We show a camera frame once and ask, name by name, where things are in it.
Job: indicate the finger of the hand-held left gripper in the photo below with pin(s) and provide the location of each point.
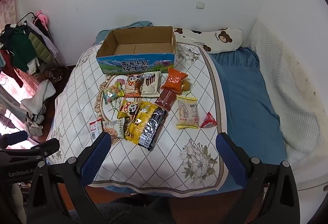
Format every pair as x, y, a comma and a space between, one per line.
48, 147
15, 137

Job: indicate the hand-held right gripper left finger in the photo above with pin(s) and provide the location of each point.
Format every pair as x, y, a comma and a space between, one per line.
98, 154

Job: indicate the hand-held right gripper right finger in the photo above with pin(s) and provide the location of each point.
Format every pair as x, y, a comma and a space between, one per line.
230, 160

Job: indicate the yellow-edged clear bread packet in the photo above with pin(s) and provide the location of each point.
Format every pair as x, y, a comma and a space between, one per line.
187, 112

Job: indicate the blue printed cardboard box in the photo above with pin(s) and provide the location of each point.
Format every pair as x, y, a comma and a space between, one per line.
133, 66

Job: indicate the small red white packet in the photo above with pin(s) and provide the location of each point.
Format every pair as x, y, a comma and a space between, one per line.
94, 129

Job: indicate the black white striped cloth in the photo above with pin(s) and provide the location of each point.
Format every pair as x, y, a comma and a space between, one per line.
35, 118

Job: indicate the small cookie packet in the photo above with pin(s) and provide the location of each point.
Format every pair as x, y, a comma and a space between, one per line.
114, 129

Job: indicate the red triangular snack packet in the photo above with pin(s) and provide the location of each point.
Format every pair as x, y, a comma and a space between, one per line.
208, 121

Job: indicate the white garment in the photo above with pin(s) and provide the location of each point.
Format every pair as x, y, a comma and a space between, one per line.
38, 96

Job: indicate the large yellow black packet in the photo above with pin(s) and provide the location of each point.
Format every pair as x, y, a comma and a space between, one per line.
143, 124

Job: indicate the yellow panda snack packet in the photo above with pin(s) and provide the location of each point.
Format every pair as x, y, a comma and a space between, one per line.
128, 108

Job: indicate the blue bed sheet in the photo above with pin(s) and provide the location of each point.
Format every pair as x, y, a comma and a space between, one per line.
246, 101

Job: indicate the white floral printed blanket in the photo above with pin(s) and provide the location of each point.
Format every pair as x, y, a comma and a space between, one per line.
76, 90

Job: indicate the colourful candy ball packet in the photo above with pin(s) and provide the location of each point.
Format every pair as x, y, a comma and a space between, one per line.
114, 92

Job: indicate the dark red garment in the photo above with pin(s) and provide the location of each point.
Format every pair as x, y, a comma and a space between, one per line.
10, 70

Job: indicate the dark sandals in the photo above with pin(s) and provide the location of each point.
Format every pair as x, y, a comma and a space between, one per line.
52, 75

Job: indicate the white orange panda packet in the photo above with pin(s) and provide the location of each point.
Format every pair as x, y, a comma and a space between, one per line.
132, 87

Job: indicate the white wafer packet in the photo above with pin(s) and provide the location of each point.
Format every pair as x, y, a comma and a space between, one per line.
151, 88

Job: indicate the packaged brown egg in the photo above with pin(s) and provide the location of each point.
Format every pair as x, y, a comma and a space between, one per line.
186, 86

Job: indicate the dark red snack packet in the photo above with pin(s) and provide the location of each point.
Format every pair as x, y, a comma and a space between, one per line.
166, 99

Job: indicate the dark green garment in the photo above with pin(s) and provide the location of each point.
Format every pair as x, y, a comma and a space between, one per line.
18, 46

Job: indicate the olive puffer jacket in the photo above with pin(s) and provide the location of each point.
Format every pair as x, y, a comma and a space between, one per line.
39, 46

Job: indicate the white textured blanket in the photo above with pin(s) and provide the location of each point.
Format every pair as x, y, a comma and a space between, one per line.
289, 85

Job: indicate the orange snack packet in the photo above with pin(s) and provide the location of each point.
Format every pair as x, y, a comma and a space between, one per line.
174, 79

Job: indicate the pink plush hanger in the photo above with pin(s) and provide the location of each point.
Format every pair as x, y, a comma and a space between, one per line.
41, 18

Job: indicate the bear print pillow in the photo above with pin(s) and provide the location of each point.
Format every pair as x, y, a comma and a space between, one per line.
223, 38

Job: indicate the pink floral curtain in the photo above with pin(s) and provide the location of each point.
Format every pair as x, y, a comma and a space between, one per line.
7, 6

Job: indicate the white wall switch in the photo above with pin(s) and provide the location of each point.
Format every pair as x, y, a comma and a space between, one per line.
199, 5

